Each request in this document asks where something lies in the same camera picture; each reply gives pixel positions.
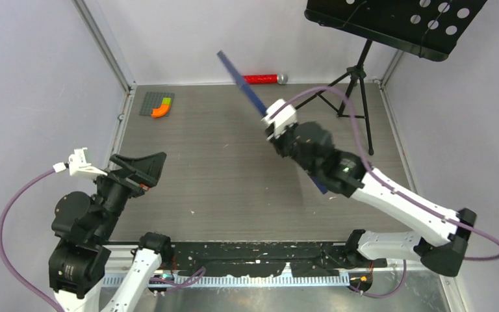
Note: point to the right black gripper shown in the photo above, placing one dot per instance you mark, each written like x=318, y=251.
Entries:
x=277, y=142

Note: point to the blue wooden picture frame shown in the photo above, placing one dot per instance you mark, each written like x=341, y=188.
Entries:
x=246, y=88

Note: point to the red toy microphone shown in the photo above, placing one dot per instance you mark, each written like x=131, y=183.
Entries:
x=266, y=79

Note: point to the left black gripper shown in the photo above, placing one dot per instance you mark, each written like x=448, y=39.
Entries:
x=144, y=170

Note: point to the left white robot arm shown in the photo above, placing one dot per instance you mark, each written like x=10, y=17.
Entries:
x=84, y=224

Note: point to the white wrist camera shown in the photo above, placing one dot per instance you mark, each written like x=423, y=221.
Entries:
x=79, y=166
x=278, y=117

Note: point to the grey building baseplate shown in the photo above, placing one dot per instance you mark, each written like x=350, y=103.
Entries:
x=153, y=100

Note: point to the green toy brick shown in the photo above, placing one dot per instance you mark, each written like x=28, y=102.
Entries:
x=166, y=101

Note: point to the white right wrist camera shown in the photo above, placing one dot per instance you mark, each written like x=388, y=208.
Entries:
x=278, y=117

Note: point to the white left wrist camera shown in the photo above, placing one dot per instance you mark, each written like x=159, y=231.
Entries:
x=79, y=166

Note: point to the black music stand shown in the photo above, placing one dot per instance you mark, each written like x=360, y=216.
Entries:
x=427, y=29

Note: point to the aluminium front rail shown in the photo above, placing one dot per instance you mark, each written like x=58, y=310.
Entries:
x=162, y=279

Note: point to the orange curved toy block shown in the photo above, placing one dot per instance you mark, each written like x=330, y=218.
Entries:
x=160, y=111

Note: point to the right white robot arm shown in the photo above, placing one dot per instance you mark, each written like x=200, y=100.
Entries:
x=438, y=237

